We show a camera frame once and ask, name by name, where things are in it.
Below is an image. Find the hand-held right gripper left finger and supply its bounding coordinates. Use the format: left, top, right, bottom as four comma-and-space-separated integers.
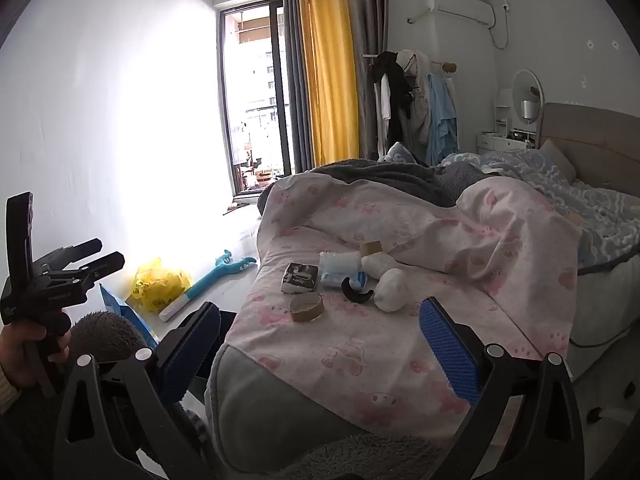
52, 301, 223, 480

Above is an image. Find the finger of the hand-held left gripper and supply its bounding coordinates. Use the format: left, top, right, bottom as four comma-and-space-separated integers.
65, 252, 126, 301
37, 239, 104, 274

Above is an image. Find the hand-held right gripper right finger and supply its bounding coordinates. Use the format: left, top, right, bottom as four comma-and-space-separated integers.
419, 296, 586, 480

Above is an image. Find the white cloth ball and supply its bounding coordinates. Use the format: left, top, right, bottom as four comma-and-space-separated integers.
374, 268, 408, 312

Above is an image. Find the person's left hand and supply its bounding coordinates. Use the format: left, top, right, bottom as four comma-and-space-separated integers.
0, 322, 72, 389

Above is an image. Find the blue printed bag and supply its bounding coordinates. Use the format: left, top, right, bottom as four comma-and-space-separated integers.
99, 282, 156, 351

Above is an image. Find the yellow plastic bag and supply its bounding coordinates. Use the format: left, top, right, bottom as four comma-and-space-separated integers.
131, 257, 193, 315

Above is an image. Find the grey fleece clothing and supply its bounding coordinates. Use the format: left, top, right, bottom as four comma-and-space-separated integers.
67, 311, 151, 366

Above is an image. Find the pink printed blanket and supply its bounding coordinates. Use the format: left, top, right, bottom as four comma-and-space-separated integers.
220, 175, 583, 441

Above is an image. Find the blue dinosaur grabber toy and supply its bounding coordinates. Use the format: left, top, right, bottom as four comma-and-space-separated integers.
159, 249, 257, 322

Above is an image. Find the grey bed sheet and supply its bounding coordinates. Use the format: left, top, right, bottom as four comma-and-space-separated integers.
205, 345, 453, 476

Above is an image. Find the black curved plastic piece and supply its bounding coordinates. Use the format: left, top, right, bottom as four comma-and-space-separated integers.
341, 277, 375, 306

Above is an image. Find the crumpled white cloth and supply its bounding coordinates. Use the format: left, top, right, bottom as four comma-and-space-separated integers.
361, 254, 401, 278

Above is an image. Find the brown tape roll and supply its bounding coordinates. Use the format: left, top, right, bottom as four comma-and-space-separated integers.
290, 292, 325, 323

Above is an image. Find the blue and white packet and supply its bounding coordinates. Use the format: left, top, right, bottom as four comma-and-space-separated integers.
320, 270, 368, 289

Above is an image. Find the dark printed packet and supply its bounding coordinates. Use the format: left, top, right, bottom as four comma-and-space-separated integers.
281, 262, 321, 295

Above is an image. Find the black framed balcony door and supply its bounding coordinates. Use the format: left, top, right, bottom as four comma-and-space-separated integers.
217, 2, 293, 196

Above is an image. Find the blue patterned quilt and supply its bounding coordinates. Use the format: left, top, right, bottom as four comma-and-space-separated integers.
380, 142, 640, 271

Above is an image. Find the white dresser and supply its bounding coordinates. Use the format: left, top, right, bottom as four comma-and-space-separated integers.
475, 89, 540, 152

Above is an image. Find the beige pillow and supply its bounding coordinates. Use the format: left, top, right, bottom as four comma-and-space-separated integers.
537, 139, 577, 183

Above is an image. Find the beige upholstered headboard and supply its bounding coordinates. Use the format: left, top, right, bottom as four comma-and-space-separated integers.
537, 102, 640, 196

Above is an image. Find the black hanging garment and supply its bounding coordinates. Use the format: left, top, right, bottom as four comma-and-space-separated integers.
370, 51, 415, 156

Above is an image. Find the grey curtain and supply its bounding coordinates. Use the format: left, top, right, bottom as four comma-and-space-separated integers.
345, 0, 391, 158
282, 0, 318, 173

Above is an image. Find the round mirror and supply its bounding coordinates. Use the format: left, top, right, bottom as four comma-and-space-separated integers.
511, 69, 543, 126

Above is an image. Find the beige hanging coat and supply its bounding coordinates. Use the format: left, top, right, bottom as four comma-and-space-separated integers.
395, 50, 432, 146

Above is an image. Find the yellow curtain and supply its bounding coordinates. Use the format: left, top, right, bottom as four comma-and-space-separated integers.
297, 0, 361, 161

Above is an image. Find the white air conditioner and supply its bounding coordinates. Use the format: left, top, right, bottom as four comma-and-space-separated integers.
406, 0, 497, 27

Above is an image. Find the white air conditioner cable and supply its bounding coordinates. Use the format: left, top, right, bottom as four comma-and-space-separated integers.
487, 4, 512, 52

